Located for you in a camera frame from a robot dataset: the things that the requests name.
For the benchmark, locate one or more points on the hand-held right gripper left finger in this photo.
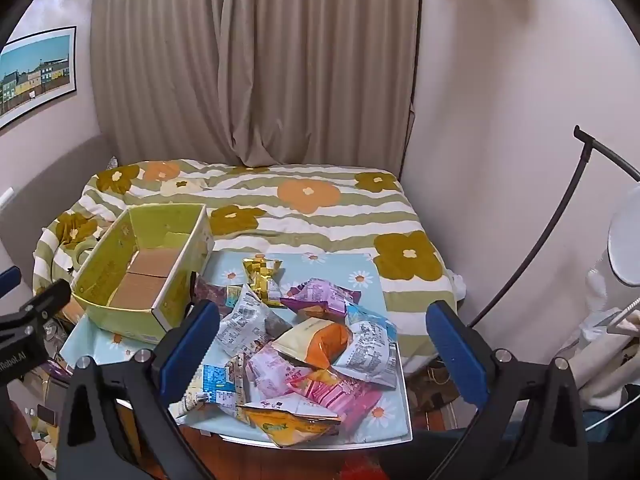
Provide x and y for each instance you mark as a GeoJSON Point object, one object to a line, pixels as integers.
{"type": "Point", "coordinates": [192, 350]}

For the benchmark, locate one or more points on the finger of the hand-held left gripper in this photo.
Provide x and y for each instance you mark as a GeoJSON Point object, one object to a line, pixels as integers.
{"type": "Point", "coordinates": [7, 282]}
{"type": "Point", "coordinates": [47, 297]}

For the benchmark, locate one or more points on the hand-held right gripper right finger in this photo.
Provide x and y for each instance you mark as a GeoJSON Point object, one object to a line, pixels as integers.
{"type": "Point", "coordinates": [455, 355]}

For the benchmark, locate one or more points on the white grey snack packet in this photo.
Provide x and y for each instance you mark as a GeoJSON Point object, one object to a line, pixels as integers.
{"type": "Point", "coordinates": [242, 325]}

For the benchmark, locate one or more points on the yellow-green cardboard box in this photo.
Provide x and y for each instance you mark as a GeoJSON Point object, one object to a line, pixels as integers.
{"type": "Point", "coordinates": [115, 265]}

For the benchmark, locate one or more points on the pale pink snack packet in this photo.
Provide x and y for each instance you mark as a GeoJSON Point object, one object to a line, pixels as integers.
{"type": "Point", "coordinates": [272, 370]}

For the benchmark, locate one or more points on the light blue white snack packet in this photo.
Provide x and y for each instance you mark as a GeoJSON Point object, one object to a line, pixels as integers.
{"type": "Point", "coordinates": [367, 347]}

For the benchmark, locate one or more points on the cream orange snack packet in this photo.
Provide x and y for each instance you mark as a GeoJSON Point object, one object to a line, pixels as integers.
{"type": "Point", "coordinates": [310, 340]}

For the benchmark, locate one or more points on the yellow orange snack packet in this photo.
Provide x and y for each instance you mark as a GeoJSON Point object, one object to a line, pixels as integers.
{"type": "Point", "coordinates": [285, 425]}

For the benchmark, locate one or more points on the bright pink snack packet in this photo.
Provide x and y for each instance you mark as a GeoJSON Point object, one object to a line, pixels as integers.
{"type": "Point", "coordinates": [340, 392]}

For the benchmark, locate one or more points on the dark purple snack packet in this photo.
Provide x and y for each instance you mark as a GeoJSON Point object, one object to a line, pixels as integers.
{"type": "Point", "coordinates": [210, 292]}

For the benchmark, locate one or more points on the small yellow blue snack packet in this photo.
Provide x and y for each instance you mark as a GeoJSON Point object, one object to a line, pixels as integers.
{"type": "Point", "coordinates": [234, 296]}

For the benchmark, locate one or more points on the gold snack packet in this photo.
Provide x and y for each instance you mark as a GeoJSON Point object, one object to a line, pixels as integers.
{"type": "Point", "coordinates": [261, 272]}

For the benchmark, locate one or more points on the lilac snack packet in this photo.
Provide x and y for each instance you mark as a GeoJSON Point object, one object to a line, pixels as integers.
{"type": "Point", "coordinates": [320, 297]}

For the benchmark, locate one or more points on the white cloth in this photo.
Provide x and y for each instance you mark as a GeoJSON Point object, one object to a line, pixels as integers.
{"type": "Point", "coordinates": [597, 305]}

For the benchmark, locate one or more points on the daisy print tablecloth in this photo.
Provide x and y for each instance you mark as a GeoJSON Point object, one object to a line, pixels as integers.
{"type": "Point", "coordinates": [330, 265]}

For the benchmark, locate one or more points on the floral striped blanket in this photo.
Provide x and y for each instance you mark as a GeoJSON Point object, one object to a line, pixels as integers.
{"type": "Point", "coordinates": [320, 220]}

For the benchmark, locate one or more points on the white rounded appliance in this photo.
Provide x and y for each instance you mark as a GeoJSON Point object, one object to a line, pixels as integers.
{"type": "Point", "coordinates": [627, 240]}

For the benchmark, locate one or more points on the black curved stand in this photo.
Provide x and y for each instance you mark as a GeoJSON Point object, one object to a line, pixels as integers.
{"type": "Point", "coordinates": [581, 136]}

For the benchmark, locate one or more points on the beige curtain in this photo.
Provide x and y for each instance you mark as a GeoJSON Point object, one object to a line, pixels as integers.
{"type": "Point", "coordinates": [250, 60]}

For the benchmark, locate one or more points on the white wall switch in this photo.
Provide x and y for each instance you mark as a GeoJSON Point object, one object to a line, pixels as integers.
{"type": "Point", "coordinates": [6, 197]}

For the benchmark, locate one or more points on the wall poster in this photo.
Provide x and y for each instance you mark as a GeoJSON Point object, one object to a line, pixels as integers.
{"type": "Point", "coordinates": [35, 70]}

